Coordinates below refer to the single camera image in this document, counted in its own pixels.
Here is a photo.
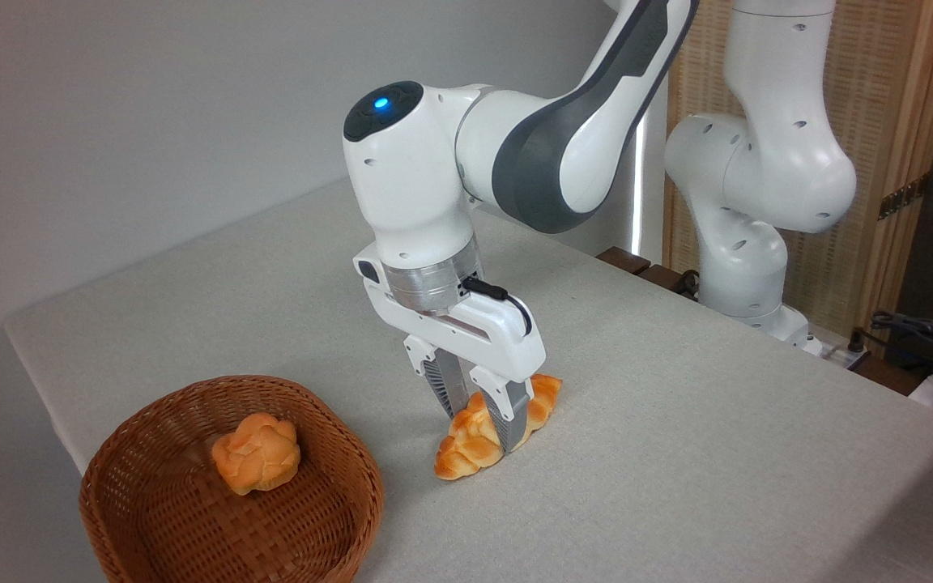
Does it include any wood and rattan folding screen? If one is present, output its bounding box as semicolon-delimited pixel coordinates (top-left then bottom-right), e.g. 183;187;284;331
665;0;933;359

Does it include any black cable bundle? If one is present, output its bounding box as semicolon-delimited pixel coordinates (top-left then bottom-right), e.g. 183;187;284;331
870;310;933;381

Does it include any brown wicker basket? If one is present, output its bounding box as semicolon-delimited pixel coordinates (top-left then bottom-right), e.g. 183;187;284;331
79;375;385;583

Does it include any white power strip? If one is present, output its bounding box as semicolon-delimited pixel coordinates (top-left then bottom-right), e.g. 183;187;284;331
797;328;871;372

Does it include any grey tablecloth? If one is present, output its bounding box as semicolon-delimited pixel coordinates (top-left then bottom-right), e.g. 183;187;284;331
3;177;933;583

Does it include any dark wooden board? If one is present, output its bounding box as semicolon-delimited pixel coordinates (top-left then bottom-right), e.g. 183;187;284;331
596;246;702;300

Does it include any round bread roll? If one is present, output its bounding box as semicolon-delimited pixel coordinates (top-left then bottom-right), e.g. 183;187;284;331
211;412;302;496

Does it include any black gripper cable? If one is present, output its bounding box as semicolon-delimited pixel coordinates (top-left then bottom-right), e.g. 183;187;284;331
462;277;533;338

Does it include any braided bread loaf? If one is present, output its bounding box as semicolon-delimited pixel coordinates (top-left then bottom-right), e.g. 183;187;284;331
434;373;563;481

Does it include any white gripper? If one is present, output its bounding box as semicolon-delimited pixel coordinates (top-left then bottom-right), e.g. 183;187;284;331
353;253;547;453

